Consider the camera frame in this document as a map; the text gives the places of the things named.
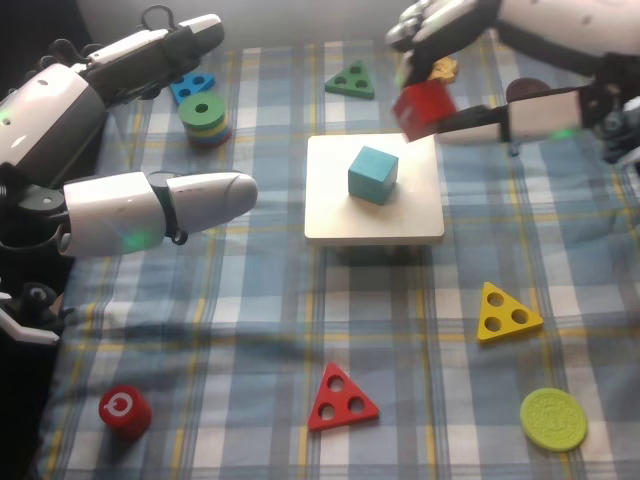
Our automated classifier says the green round toy cookie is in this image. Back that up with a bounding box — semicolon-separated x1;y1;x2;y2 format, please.
519;387;589;454

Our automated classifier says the brown flower toy biscuit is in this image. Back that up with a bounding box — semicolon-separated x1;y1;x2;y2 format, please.
428;55;460;84

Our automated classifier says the blue plaid cloth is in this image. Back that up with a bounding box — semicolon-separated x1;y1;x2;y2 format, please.
37;24;640;480

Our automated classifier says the blue triangle block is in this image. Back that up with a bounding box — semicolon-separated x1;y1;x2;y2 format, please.
169;73;217;106

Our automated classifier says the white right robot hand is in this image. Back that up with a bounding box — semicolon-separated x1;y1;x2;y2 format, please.
384;0;640;146

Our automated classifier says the yellow triangle block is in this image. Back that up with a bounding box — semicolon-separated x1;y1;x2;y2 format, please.
476;281;545;346

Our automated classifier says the green wooden stacking ring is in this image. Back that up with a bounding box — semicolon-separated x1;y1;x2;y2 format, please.
178;93;226;132

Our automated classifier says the red triangle block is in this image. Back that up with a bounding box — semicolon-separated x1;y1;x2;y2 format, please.
307;362;380;432

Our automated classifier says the teal cube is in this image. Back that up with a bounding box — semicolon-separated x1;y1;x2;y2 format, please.
347;145;400;206

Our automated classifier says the small white wooden table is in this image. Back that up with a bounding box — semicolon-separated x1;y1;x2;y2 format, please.
303;132;446;251

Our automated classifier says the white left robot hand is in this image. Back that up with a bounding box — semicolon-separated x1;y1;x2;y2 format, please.
0;5;259;259

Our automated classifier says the red cube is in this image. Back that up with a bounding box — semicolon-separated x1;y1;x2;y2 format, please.
391;79;459;144

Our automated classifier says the dark round toy cookie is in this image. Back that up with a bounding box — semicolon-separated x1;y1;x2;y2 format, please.
505;77;551;104

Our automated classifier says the red cylinder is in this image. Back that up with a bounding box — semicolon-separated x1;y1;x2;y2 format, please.
98;383;153;440

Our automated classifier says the green triangle block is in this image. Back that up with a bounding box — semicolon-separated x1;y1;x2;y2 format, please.
324;60;376;100

